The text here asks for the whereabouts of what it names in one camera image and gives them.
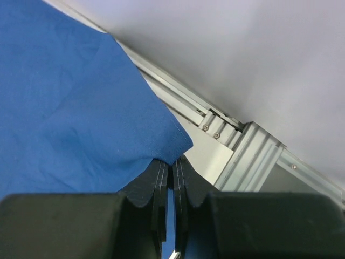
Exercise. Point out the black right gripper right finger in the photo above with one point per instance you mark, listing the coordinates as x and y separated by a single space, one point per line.
213 224

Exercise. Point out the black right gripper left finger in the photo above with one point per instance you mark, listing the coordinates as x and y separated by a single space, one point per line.
128 224

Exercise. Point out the blue surgical drape cloth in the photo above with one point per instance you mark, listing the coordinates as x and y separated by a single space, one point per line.
77 117

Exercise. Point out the aluminium table frame rail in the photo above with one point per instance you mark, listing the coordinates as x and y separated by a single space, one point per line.
258 85

